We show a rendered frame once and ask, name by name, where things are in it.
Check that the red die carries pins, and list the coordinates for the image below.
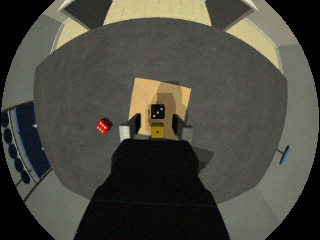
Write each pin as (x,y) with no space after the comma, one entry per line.
(104,125)

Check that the yellow die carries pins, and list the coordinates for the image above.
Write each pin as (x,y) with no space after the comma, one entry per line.
(157,130)

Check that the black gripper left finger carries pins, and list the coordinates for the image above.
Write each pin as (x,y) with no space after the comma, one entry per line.
(131,128)

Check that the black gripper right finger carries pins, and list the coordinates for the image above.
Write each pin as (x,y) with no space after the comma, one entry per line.
(183,131)

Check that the tan square mat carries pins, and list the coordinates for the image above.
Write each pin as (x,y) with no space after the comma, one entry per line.
(147,92)

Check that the black die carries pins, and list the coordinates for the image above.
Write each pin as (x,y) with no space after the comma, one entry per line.
(157,111)

